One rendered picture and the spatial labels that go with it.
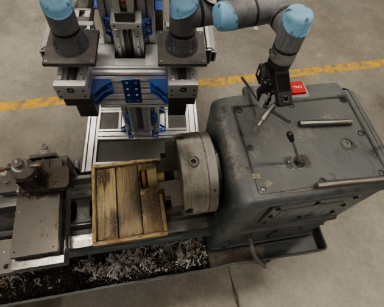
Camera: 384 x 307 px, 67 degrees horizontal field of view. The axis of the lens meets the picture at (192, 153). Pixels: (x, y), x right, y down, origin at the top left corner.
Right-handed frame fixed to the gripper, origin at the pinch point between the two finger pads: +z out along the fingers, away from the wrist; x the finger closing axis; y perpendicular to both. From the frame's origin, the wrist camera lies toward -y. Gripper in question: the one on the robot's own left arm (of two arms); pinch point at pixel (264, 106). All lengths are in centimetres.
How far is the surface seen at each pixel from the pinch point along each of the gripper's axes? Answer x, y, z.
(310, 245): -38, -38, 77
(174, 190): 34.5, -18.8, 19.8
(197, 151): 25.7, -11.1, 6.6
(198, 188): 27.1, -22.8, 11.2
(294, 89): -16.5, 9.2, 3.6
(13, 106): 153, 123, 129
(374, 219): -123, -21, 131
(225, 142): 14.9, -8.6, 6.9
